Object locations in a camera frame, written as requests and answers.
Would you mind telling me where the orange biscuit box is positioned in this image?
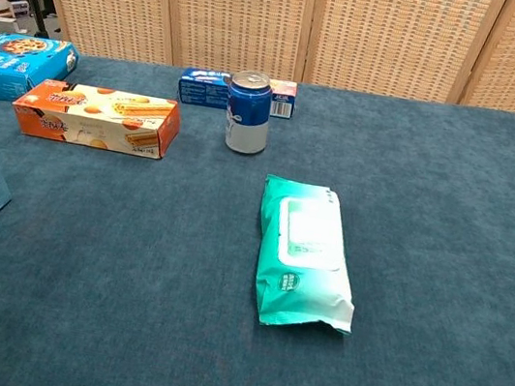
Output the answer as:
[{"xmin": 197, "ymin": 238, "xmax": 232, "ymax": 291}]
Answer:
[{"xmin": 6, "ymin": 73, "xmax": 186, "ymax": 163}]

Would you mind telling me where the blue chocolate chip cookie box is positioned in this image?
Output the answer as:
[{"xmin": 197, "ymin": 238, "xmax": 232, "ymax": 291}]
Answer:
[{"xmin": 0, "ymin": 30, "xmax": 83, "ymax": 113}]

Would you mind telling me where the blue pink sandwich cookie box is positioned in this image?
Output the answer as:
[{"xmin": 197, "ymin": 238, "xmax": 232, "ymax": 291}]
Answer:
[{"xmin": 175, "ymin": 64, "xmax": 299, "ymax": 122}]

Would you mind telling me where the blue white drink can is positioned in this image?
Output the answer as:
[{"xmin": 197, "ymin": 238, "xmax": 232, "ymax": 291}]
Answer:
[{"xmin": 218, "ymin": 67, "xmax": 278, "ymax": 158}]

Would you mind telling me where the teal wet wipes pack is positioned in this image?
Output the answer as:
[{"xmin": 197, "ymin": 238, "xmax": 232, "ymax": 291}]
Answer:
[{"xmin": 242, "ymin": 173, "xmax": 376, "ymax": 339}]

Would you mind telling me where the blue carpet table cloth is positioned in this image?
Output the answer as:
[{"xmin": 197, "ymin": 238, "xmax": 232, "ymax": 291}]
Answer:
[{"xmin": 0, "ymin": 29, "xmax": 515, "ymax": 386}]

